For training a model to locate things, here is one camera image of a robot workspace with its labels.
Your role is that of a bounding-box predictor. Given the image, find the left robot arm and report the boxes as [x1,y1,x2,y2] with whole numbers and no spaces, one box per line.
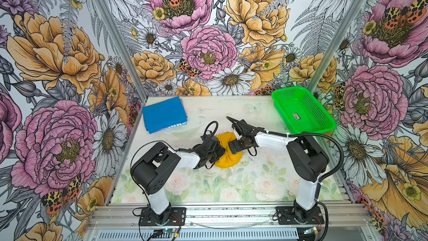
[130,136,226,223]

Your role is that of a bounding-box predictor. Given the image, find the folded blue t shirt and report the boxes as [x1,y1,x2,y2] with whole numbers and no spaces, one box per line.
[142,97,187,134]

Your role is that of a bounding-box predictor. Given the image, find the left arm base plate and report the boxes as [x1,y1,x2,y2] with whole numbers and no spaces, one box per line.
[138,207,187,226]

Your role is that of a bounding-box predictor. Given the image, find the aluminium front frame rail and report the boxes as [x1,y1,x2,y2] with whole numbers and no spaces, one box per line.
[88,201,373,230]

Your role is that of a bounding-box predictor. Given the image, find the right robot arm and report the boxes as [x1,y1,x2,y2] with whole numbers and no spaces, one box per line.
[227,117,329,224]

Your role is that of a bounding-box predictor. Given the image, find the green circuit board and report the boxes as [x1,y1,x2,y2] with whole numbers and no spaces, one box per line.
[153,228,179,236]

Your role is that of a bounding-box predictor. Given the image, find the aluminium corner post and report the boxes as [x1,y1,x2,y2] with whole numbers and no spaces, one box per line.
[93,0,148,104]
[307,0,366,93]

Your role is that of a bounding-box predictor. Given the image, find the yellow t shirt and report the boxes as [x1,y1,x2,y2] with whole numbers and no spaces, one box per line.
[215,132,243,168]

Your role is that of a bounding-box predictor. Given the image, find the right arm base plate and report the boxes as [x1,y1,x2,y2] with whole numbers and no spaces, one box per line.
[275,205,324,225]

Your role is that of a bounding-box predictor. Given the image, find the green plastic basket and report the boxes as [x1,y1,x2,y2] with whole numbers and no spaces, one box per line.
[272,86,337,134]

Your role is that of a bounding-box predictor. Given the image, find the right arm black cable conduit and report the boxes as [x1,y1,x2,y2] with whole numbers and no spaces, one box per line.
[226,116,345,241]

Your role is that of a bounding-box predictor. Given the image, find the aluminium right corner post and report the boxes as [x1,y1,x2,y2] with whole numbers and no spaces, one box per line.
[307,0,366,93]

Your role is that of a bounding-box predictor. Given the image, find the aluminium left corner post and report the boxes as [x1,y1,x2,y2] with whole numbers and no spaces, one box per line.
[93,0,148,104]

